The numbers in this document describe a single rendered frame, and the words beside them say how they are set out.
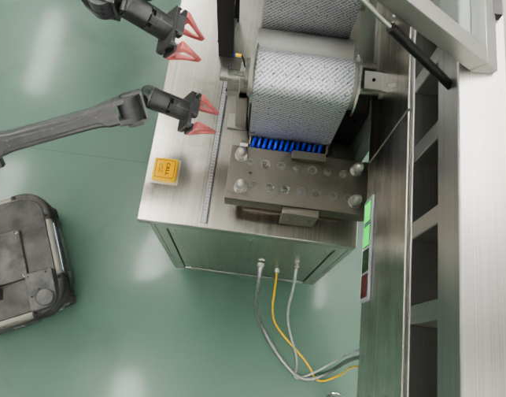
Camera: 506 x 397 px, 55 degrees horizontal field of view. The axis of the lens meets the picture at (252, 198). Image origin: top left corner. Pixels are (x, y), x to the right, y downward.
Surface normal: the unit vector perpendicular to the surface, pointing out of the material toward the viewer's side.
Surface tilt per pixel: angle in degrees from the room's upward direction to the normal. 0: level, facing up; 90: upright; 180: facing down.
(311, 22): 92
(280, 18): 92
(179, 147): 0
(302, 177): 0
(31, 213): 0
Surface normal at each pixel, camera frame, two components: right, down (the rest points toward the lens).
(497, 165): 0.04, -0.31
